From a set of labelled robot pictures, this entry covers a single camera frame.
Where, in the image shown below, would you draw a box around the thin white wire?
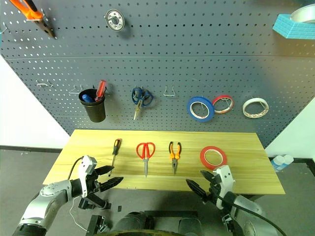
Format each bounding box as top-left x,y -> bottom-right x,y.
69,196 -> 88,232

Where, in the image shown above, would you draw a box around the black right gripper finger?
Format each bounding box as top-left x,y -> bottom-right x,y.
200,170 -> 215,184
185,178 -> 209,204

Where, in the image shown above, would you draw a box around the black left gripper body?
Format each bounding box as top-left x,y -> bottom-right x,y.
78,170 -> 111,210

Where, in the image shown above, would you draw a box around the black base bar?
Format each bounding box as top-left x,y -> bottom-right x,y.
144,210 -> 199,218

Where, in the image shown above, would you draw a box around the red handled scissors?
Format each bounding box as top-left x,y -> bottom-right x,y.
136,142 -> 157,178

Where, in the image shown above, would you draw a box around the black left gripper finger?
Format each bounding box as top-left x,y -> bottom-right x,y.
99,176 -> 124,194
94,165 -> 115,176

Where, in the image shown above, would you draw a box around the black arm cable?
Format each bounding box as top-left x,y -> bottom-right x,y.
213,191 -> 287,236
67,156 -> 85,181

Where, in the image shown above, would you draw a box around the black plastic cup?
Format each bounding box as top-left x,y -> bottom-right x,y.
78,88 -> 107,123

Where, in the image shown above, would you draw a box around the black orange handled screwdriver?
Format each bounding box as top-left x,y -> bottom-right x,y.
108,138 -> 122,177

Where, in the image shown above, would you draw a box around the white plastic bottle blue label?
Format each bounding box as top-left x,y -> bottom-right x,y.
280,154 -> 294,170
270,154 -> 286,173

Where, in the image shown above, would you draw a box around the small red tape roll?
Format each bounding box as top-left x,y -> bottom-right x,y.
212,94 -> 235,115

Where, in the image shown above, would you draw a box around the large orange handled pliers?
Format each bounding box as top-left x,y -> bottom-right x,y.
9,0 -> 57,39

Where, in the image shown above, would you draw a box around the orange black needle nose pliers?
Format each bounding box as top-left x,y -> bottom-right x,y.
168,141 -> 183,175

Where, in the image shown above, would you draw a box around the blue tape roll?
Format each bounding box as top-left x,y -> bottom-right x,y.
186,96 -> 214,123

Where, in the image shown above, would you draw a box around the red handled screwdriver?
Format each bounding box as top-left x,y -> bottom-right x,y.
94,79 -> 108,102

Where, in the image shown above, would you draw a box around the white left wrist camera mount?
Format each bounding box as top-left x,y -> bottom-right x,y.
78,155 -> 98,199

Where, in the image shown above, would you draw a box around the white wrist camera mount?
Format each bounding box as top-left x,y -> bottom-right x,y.
78,155 -> 98,199
213,165 -> 236,209

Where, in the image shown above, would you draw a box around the white tape roll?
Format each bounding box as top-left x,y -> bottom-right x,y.
242,97 -> 270,119

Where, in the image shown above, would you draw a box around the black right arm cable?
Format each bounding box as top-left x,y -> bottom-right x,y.
213,191 -> 287,236

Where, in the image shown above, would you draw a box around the round metal wheel disc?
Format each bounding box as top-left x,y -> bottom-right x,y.
103,9 -> 126,32

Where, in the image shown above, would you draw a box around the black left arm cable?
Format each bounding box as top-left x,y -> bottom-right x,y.
67,156 -> 85,181

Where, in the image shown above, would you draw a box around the blue handled scissors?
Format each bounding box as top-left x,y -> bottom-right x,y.
131,87 -> 155,121

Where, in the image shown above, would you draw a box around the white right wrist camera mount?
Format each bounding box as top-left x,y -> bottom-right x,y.
213,165 -> 236,209

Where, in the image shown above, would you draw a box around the large red tape roll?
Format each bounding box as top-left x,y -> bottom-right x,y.
199,146 -> 228,170

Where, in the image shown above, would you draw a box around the grey pegboard with tools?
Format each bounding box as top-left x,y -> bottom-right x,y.
0,0 -> 315,149

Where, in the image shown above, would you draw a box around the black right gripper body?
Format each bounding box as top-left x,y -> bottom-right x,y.
203,176 -> 222,205

